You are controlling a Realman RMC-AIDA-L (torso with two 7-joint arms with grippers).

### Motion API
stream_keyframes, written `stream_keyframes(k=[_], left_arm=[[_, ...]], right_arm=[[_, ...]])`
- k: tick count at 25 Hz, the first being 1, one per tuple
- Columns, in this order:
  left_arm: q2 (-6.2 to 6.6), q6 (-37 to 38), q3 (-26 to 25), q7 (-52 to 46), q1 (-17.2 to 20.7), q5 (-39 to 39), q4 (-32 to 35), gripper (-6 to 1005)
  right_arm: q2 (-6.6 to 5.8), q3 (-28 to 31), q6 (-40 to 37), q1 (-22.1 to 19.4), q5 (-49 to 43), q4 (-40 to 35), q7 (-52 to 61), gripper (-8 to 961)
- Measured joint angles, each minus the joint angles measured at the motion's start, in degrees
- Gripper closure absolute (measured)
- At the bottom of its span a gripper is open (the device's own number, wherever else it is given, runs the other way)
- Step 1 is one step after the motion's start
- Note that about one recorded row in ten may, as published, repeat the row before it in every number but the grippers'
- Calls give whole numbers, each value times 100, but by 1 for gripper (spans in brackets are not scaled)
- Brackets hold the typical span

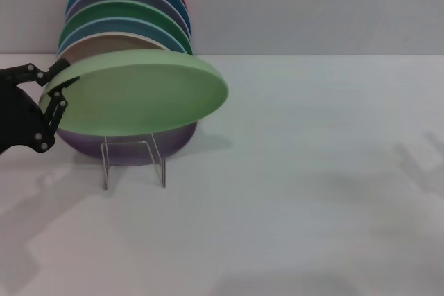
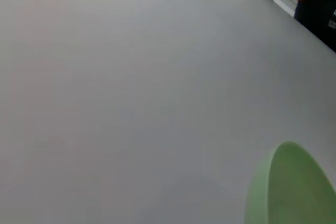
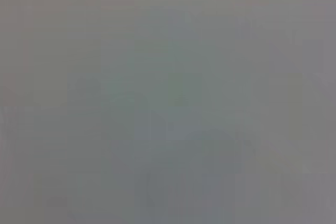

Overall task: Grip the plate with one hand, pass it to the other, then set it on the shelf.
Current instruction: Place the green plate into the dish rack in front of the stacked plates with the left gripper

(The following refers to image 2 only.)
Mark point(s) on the light green plate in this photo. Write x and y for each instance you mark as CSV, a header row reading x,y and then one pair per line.
x,y
296,190

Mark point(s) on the person in dark shirt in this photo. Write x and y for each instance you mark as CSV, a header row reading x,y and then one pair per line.
x,y
315,6

